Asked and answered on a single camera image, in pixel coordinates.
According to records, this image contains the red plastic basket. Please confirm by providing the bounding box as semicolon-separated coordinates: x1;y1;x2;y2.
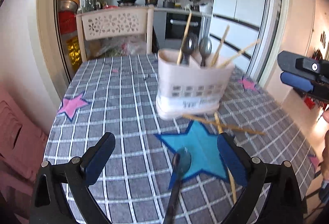
58;10;78;34

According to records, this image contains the gold foil box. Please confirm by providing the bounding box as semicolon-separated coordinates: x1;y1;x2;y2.
65;36;81;65

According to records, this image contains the plastic bag of vegetables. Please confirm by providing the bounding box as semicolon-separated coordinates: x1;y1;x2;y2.
96;36;148;58

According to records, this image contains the grey checked star tablecloth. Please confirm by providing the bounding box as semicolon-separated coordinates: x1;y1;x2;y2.
44;54;322;224

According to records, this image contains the beige plastic utensil holder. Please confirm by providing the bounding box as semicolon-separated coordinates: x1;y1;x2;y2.
155;49;235;120

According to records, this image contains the metal basin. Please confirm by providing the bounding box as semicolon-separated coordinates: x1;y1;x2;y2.
58;1;79;12

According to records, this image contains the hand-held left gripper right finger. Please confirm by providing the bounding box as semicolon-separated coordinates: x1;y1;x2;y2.
217;132;305;224

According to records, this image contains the black built-in oven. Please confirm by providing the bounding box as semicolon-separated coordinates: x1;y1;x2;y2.
164;13;203;42

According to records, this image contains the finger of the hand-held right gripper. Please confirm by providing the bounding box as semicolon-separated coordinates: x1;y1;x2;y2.
277;50;329;83
280;72;329;101

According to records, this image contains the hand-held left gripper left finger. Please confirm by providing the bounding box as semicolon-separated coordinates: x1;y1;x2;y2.
29;132;117;224

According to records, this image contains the stack of pink plastic chairs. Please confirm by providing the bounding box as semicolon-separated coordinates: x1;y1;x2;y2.
0;85;48;181

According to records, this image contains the beige flower-cut basket rack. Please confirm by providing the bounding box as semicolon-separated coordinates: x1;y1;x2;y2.
76;6;155;62

